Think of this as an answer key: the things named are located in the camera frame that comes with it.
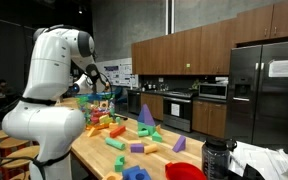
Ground green small arch block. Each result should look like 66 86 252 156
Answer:
113 154 126 173

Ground blue square block with hole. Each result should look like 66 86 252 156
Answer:
129 168 153 180

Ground green wide arch block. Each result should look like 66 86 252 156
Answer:
137 121 157 135

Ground black water bottle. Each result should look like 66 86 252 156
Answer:
201 136 238 180

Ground red bowl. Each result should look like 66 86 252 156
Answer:
164 161 208 180

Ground stainless oven with stove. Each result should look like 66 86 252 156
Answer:
162 88 198 133

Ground blue office chair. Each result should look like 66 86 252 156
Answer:
113 85 129 105

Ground yellow cylinder block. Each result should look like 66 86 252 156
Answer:
143 143 159 155

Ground black pen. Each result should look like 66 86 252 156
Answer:
114 113 129 121

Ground green long cylinder block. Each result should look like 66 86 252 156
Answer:
104 137 126 151

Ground white poster board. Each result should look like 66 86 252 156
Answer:
96 57 139 89

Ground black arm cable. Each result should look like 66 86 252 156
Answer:
17 95 72 180

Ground green triangle block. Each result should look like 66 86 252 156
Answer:
151 130 163 143

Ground white vertical pipe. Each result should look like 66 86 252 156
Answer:
165 0 176 36

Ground brown wide base cabinet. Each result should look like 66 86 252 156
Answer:
140 92 164 121

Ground dark dishwasher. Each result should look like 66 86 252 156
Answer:
127 89 142 115

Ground stainless microwave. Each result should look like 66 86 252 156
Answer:
198 82 229 100

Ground purple tall triangle block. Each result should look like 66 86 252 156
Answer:
140 103 157 127

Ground purple rectangular block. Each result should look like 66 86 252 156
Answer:
129 143 145 154

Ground yellow flat block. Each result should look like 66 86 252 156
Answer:
86 126 102 138

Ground white papers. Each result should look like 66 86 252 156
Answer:
228 140 288 180

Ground purple wedge block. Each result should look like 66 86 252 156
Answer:
172 134 187 153

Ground seated person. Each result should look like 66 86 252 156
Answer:
0 79 18 105

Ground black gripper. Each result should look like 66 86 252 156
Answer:
82 93 98 105

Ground brown narrow base cabinet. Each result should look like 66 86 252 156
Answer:
192 99 228 139

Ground orange square block with hole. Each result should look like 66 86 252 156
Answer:
102 171 124 180

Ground stainless steel fridge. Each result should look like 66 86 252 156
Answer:
224 39 288 155

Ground red long block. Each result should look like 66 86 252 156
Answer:
109 125 127 139

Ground brown upper wall cabinets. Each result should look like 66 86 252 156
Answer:
131 0 288 76

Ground green potted plant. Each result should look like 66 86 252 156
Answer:
190 79 200 90

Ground white paper on fridge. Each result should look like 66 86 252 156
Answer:
268 58 288 79

